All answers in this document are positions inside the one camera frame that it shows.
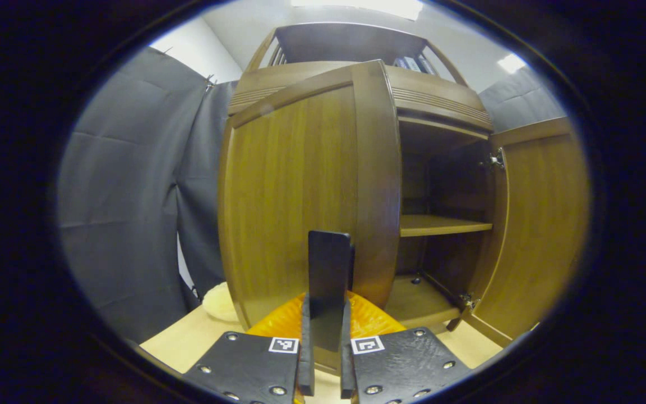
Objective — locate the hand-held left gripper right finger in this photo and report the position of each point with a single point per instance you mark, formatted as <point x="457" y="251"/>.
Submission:
<point x="346" y="359"/>

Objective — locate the silver door hinge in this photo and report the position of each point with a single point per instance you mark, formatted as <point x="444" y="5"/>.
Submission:
<point x="467" y="303"/>
<point x="494" y="161"/>

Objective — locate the wooden inner cabinet shelf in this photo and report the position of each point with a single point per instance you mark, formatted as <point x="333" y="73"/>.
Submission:
<point x="441" y="225"/>

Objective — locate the black backdrop cloth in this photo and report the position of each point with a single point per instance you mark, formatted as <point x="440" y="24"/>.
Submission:
<point x="127" y="196"/>

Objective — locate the grey upright book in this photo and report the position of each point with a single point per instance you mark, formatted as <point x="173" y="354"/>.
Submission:
<point x="413" y="64"/>

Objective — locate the small ceiling light panel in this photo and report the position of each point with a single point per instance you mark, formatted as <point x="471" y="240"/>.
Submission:
<point x="512" y="63"/>

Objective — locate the wooden cabinet drawer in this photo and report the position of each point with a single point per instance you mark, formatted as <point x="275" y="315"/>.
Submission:
<point x="435" y="95"/>

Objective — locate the wooden shoe cabinet door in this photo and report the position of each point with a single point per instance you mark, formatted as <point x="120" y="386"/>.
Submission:
<point x="541" y="224"/>
<point x="289" y="196"/>

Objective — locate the wooden double-door shoe cabinet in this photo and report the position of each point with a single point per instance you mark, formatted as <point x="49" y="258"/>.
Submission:
<point x="351" y="42"/>

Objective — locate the pale yellow round sponge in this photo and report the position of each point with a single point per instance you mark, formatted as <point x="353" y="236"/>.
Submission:
<point x="219" y="306"/>

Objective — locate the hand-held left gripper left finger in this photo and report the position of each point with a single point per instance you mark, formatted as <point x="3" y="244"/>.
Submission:
<point x="307" y="353"/>

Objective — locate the large ceiling light panel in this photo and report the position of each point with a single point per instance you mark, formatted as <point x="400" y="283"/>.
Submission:
<point x="368" y="7"/>

